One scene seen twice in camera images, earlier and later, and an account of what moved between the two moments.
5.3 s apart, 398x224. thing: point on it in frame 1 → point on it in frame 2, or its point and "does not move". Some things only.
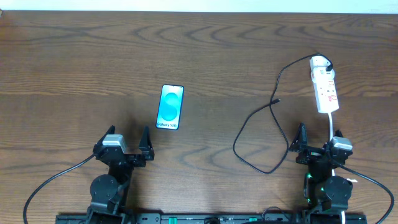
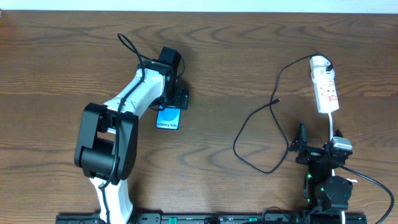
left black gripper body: x=125 y=157 → x=181 y=99
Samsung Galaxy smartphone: x=170 y=106 does not move
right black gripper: x=316 y=155 does not move
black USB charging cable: x=275 y=114 does not move
